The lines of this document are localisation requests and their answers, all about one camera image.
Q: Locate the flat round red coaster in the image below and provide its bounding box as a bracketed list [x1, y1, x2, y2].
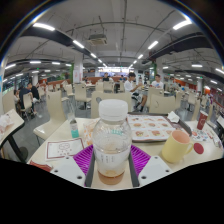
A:
[193, 142, 205, 155]

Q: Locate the printed paper tray liner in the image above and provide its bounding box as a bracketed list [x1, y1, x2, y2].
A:
[127, 114, 176, 141]

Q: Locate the crumpled food wrapper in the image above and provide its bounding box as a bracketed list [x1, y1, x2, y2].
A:
[82, 119, 101, 148]

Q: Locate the group of beige chairs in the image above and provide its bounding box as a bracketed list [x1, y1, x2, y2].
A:
[1, 81, 214, 141]

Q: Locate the white plastic bag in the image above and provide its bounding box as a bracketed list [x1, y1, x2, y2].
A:
[0, 113, 15, 134]

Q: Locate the small teal-labelled clear bottle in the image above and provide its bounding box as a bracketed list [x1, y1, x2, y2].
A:
[66, 111, 80, 139]

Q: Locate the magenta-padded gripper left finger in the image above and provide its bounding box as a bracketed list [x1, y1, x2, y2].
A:
[49, 144, 97, 188]

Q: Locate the red paper cup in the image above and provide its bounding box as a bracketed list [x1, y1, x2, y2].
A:
[196, 109, 209, 131]

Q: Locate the pale yellow mug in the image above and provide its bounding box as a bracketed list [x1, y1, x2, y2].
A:
[161, 129, 196, 164]

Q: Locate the crumpled white napkin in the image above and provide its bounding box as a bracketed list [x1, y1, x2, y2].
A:
[166, 110, 181, 124]

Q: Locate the red flat packet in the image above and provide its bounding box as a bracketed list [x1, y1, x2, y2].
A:
[29, 160, 54, 173]

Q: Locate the clear white-capped drink bottle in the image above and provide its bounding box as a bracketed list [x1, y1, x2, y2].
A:
[91, 98, 133, 186]

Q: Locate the beige side table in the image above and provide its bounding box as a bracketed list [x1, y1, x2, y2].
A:
[0, 109, 29, 161]

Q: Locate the ceiling air conditioner unit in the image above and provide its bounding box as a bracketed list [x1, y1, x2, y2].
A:
[87, 33, 108, 47]

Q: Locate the white printed paper card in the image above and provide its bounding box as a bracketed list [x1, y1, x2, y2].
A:
[44, 137, 86, 162]

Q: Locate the person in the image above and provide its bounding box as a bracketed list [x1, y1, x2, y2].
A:
[18, 82, 38, 116]
[29, 83, 42, 103]
[101, 71, 111, 83]
[123, 71, 148, 113]
[151, 73, 165, 90]

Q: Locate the group of ceiling lights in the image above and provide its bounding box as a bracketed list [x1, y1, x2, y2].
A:
[3, 18, 224, 84]

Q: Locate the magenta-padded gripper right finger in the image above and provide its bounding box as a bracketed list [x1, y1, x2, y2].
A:
[128, 144, 174, 188]

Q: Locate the colourful sticker sheet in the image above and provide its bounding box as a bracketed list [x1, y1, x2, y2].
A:
[190, 128, 214, 143]

